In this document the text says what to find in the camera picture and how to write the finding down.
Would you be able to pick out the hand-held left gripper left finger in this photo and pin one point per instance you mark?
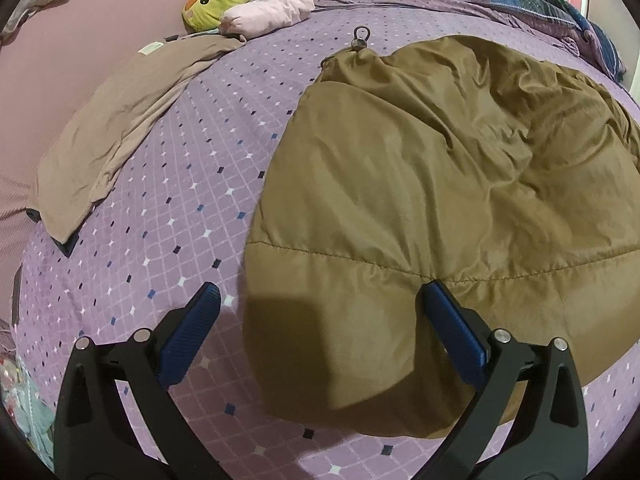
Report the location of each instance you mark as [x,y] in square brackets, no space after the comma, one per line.
[187,332]

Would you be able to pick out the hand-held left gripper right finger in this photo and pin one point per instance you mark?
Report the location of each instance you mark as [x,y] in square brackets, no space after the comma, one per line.
[452,332]

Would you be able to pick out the brown padded jacket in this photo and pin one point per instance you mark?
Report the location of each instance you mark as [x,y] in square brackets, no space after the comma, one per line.
[450,220]

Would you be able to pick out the purple diamond-print bed sheet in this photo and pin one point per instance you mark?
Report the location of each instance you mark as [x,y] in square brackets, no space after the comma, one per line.
[165,240]

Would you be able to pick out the tan folded garment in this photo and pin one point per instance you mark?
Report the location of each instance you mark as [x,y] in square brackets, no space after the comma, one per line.
[125,125]

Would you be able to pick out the pink bed cover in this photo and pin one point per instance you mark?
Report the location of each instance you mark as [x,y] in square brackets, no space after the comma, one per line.
[65,80]

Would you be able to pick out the pink plush pillow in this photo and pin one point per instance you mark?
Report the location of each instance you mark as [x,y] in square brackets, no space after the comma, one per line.
[265,12]

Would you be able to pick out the yellow orange plush toy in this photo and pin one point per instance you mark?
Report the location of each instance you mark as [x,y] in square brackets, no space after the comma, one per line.
[217,0]

